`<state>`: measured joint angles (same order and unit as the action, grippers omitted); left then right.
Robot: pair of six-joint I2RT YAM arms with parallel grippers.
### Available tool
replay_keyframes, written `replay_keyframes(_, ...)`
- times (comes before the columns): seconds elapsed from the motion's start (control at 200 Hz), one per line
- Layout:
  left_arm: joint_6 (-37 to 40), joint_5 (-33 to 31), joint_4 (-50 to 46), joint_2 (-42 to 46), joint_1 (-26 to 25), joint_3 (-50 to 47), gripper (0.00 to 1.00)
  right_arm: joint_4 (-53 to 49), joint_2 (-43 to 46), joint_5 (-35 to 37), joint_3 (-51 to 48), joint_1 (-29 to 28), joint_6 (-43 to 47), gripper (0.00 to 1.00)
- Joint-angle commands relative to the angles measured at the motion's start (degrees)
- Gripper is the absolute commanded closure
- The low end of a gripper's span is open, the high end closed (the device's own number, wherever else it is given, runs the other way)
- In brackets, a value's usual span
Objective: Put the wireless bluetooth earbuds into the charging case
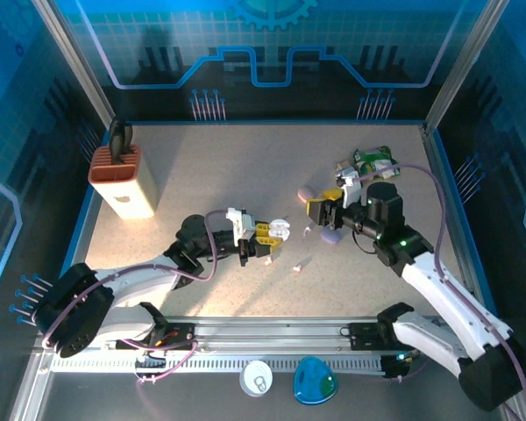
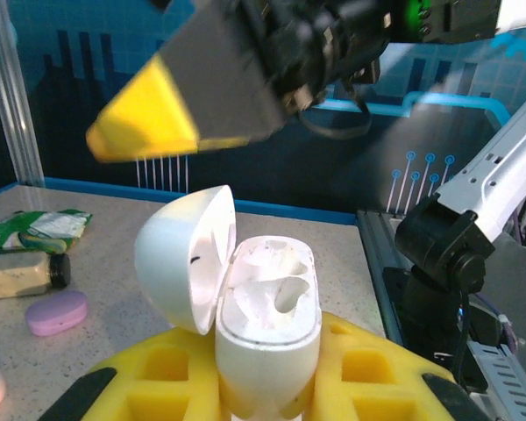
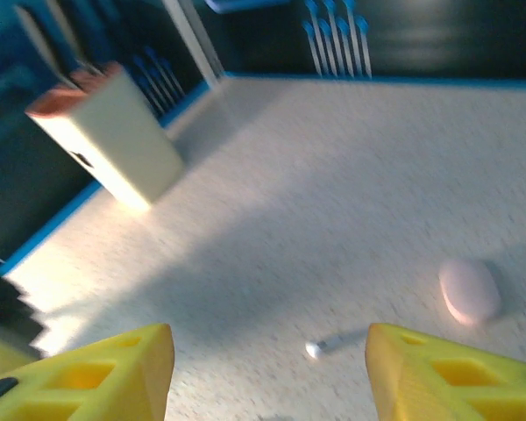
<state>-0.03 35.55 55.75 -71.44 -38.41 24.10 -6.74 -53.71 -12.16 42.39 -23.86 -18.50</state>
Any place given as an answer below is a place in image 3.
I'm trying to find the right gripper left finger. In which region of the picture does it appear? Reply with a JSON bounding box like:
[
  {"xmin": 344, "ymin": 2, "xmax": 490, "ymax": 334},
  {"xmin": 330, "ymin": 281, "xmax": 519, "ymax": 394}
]
[{"xmin": 0, "ymin": 323, "xmax": 176, "ymax": 421}]

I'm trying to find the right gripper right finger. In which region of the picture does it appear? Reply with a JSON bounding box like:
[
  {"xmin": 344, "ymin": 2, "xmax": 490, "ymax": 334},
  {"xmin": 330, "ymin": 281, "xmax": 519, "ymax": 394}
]
[{"xmin": 365, "ymin": 323, "xmax": 526, "ymax": 421}]

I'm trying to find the pink earbud case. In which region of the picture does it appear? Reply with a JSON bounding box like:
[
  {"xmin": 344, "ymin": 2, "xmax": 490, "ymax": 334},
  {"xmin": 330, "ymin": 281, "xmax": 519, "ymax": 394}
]
[{"xmin": 437, "ymin": 258, "xmax": 503, "ymax": 328}]

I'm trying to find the blue table border strip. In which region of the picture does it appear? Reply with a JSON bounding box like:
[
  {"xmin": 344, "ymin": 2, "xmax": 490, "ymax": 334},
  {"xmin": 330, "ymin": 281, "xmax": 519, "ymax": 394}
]
[{"xmin": 0, "ymin": 72, "xmax": 526, "ymax": 277}]

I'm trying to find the white earbud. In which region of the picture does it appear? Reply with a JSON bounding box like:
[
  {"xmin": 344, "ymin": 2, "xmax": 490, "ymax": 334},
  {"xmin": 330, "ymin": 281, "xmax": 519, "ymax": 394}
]
[{"xmin": 305, "ymin": 336, "xmax": 339, "ymax": 361}]

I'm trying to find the cream knife block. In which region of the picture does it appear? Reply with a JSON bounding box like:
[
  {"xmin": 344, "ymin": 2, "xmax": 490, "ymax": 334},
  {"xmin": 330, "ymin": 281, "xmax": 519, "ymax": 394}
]
[{"xmin": 25, "ymin": 61, "xmax": 186, "ymax": 212}]

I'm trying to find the aluminium frame post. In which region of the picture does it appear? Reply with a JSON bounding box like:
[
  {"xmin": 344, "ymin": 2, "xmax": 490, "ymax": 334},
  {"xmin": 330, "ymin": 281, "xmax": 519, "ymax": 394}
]
[{"xmin": 164, "ymin": 0, "xmax": 226, "ymax": 89}]

